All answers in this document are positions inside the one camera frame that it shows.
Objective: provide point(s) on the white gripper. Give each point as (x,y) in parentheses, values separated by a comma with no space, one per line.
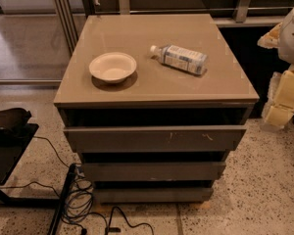
(292,38)

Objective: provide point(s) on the grey top drawer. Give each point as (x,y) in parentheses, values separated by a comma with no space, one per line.
(148,139)

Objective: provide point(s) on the grey drawer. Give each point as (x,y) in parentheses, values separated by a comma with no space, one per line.
(157,195)
(154,171)
(148,139)

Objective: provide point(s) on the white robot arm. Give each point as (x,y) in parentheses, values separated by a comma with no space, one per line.
(285,52)

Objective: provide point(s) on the grey drawer cabinet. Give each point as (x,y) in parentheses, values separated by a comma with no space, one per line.
(155,95)

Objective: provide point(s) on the grey middle drawer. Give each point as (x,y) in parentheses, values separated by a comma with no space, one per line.
(154,171)

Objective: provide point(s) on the grey bottom drawer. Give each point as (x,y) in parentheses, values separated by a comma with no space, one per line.
(157,195)

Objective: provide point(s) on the clear plastic water bottle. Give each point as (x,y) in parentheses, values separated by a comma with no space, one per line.
(180,58)

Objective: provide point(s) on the white paper bowl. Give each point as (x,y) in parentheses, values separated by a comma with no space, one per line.
(113,67)

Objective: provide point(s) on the black equipment stand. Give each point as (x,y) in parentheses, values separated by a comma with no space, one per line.
(15,135)

